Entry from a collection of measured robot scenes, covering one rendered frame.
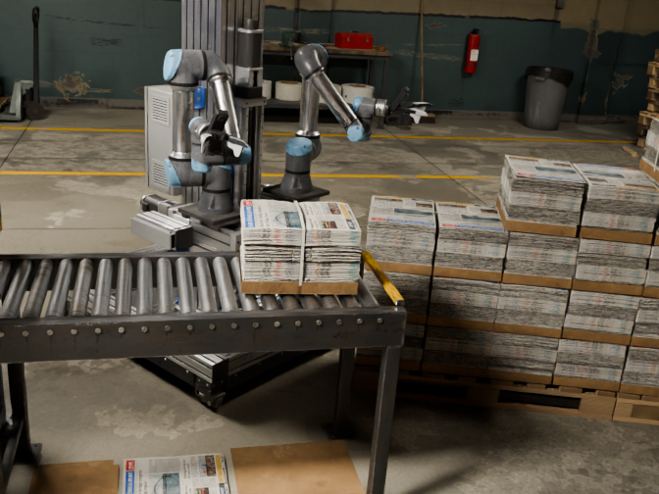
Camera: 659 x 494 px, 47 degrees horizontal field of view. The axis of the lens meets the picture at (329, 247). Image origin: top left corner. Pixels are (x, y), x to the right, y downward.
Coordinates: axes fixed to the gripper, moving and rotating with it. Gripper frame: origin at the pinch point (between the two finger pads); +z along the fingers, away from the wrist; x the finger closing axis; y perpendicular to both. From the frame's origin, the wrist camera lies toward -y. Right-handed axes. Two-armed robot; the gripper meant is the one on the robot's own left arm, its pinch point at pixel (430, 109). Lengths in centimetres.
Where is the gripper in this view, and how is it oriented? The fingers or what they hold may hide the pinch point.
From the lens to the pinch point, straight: 343.5
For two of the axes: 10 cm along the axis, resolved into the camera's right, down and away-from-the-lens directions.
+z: 9.6, 1.6, -2.1
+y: -0.4, 8.8, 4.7
